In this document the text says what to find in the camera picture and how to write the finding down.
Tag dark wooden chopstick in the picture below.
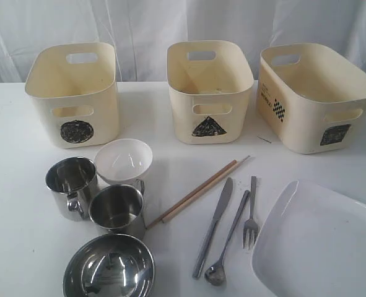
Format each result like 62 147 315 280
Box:
146 160 237 230

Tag steel table knife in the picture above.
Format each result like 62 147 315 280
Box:
192 177 233 279

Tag steel mug with wire handle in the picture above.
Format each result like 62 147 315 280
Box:
89 179 146 239

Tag stainless steel bowl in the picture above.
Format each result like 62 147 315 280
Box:
63 234 155 296

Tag cream bin with triangle mark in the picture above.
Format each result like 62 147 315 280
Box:
167 40 254 144

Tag steel fork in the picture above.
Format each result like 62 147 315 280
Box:
243 176 259 249

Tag white background curtain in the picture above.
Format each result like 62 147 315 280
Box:
0 1 366 82

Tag cream bin with circle mark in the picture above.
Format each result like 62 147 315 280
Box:
25 42 120 149

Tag steel spoon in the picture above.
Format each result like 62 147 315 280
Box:
204 190 250 286

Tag cream bin with square mark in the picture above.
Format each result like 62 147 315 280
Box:
256 43 366 154

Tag white rectangular plate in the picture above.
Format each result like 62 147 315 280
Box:
251 180 366 296

